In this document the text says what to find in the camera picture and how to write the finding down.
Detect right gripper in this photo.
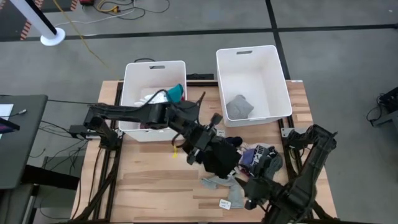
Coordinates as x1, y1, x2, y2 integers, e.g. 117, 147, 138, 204
234, 176, 282, 212

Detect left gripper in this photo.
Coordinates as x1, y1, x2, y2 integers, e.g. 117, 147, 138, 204
182, 113, 224, 166

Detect grey sock pair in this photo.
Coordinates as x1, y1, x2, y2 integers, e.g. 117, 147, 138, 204
200, 174, 246, 209

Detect navy blue garment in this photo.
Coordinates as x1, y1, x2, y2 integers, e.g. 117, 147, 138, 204
203, 139, 242, 169

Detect blue sock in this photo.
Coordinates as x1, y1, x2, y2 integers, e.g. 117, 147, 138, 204
239, 148, 256, 166

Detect dark grey sock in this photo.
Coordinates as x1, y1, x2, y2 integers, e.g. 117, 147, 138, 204
264, 154, 284, 181

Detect pale cream garment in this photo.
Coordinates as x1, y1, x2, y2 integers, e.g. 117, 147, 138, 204
241, 142, 271, 152

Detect light grey garment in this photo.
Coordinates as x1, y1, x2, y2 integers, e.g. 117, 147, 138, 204
226, 94, 255, 121

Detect teal garment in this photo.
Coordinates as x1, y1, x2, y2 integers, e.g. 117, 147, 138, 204
166, 83, 185, 104

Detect small white cloth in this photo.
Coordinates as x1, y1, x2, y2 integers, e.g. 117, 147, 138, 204
135, 91, 169, 107

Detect white plastic storage bin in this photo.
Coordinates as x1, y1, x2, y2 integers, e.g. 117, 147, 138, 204
118, 60, 188, 142
216, 45, 294, 128

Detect black power adapter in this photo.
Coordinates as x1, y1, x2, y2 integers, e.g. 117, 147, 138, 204
68, 124, 91, 139

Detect black desk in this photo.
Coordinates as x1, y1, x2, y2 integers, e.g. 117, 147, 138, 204
0, 95, 49, 190

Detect white black pole with base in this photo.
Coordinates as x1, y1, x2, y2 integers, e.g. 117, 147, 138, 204
9, 0, 67, 47

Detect dark tablet screen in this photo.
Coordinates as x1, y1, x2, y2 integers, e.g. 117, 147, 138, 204
0, 117, 21, 134

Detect white paper sheet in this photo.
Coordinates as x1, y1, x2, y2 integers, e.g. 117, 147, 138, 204
0, 104, 15, 118

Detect dark mat red-white stripes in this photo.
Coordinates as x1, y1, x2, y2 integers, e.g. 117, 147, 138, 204
0, 0, 44, 41

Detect black floor cable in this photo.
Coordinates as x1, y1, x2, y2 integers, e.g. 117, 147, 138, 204
93, 0, 171, 21

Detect yellow floor cable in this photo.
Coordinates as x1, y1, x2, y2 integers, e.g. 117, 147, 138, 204
52, 0, 121, 81

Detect white floor cable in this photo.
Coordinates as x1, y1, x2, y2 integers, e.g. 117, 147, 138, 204
55, 9, 137, 27

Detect black equipment with cables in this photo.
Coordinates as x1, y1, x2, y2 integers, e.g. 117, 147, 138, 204
366, 86, 398, 128

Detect grey cable plug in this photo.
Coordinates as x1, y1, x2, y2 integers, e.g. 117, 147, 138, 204
9, 108, 28, 118

